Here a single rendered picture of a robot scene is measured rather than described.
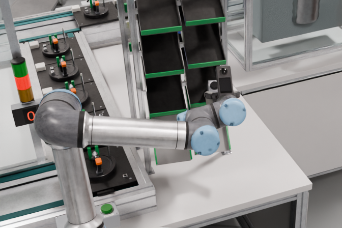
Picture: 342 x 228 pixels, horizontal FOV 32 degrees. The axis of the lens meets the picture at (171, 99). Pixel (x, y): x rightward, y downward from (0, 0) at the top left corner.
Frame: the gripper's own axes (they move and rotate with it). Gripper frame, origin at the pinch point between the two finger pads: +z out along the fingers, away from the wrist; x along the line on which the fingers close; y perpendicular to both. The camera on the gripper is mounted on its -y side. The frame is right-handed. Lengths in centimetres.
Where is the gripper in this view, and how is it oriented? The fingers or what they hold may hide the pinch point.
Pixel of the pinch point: (220, 91)
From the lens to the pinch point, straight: 200.2
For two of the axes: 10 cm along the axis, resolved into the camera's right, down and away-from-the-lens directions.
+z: -0.3, -1.3, 9.9
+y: 0.4, 9.9, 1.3
